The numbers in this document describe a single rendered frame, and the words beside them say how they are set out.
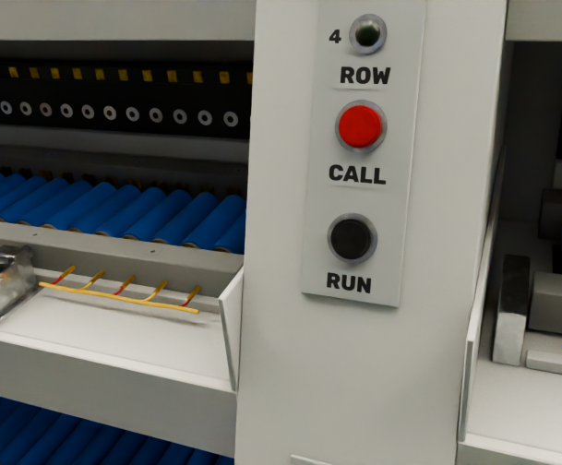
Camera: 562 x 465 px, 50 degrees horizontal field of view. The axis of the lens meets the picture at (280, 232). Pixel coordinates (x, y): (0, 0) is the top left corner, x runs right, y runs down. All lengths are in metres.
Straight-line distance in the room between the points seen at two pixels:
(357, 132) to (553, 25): 0.08
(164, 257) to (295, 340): 0.11
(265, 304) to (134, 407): 0.10
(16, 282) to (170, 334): 0.10
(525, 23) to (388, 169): 0.07
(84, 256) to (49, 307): 0.03
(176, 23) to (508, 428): 0.22
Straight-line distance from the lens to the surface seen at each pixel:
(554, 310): 0.31
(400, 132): 0.23
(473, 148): 0.23
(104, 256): 0.35
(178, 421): 0.31
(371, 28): 0.24
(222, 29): 0.28
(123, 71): 0.47
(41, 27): 0.33
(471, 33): 0.24
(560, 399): 0.28
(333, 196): 0.24
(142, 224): 0.38
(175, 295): 0.33
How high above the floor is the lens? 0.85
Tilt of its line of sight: 9 degrees down
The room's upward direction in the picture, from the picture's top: 3 degrees clockwise
